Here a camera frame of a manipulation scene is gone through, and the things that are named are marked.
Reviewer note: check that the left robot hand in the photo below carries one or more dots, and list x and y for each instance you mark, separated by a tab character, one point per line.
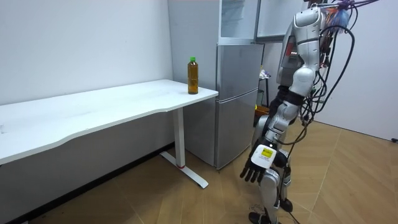
262	157

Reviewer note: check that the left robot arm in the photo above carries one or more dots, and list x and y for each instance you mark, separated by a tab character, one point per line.
303	81

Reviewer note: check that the yellow bin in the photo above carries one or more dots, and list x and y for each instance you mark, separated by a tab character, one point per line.
261	111

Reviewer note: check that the grey fridge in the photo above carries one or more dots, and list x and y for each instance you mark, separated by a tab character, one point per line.
236	102

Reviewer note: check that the robot body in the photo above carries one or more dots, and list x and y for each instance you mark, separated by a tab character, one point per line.
289	59

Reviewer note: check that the amber bottle with green cap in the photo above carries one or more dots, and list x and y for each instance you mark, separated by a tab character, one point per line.
192	77

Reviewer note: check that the white desk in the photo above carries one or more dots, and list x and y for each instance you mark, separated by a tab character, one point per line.
93	105

